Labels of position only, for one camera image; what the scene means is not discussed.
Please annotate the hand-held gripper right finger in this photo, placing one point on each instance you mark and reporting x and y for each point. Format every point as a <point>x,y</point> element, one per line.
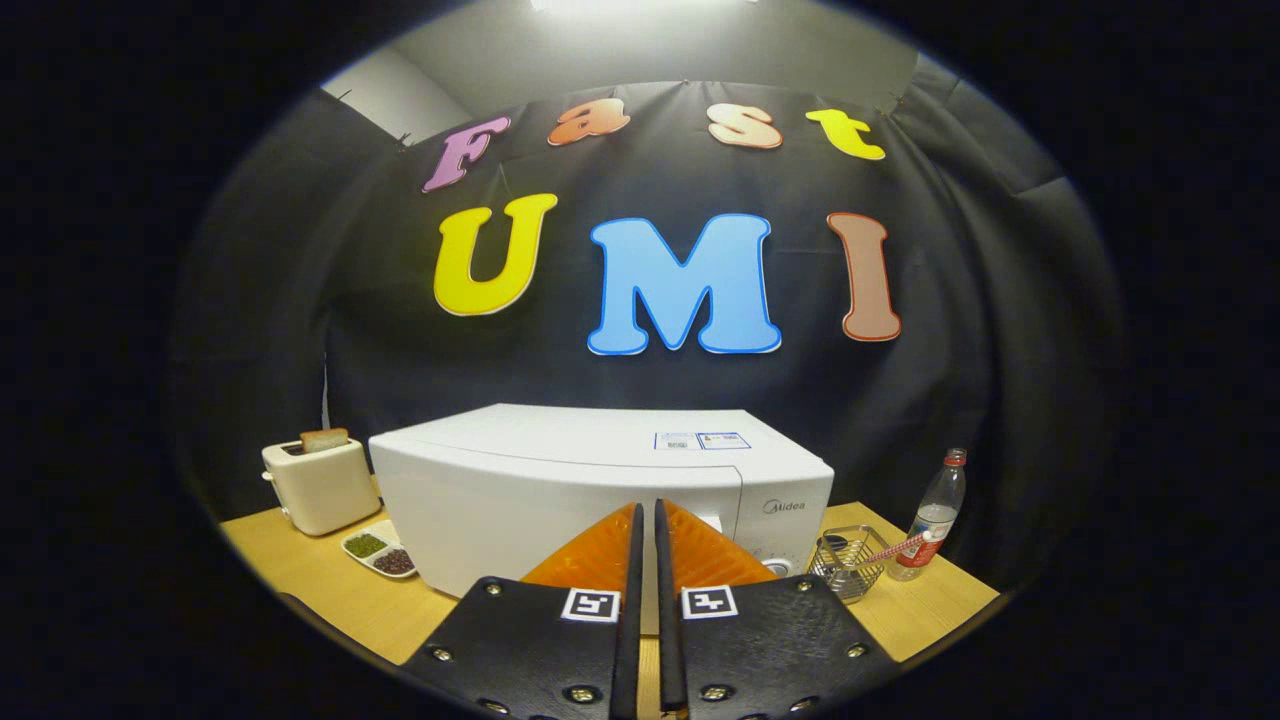
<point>668,640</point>

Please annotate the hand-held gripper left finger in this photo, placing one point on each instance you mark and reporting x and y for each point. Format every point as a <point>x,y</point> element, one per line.
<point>630,640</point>

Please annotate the white microwave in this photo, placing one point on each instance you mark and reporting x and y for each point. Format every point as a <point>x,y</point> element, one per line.
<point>520,490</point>

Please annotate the metal mesh utensil holder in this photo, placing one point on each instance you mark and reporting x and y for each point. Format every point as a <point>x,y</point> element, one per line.
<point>845,570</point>

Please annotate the red striped straw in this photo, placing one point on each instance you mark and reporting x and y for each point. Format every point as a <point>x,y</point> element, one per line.
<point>895,548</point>

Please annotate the white divided bean dish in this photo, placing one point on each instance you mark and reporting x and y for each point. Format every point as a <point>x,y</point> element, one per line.
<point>380,552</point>

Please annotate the clear plastic water bottle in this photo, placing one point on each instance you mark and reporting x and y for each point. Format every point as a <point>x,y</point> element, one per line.
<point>935,520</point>

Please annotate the cream toaster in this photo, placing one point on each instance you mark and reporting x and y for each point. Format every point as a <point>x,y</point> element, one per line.
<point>320,490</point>

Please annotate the toast bread slice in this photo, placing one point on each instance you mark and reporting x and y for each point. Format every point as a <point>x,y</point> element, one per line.
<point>325,440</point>

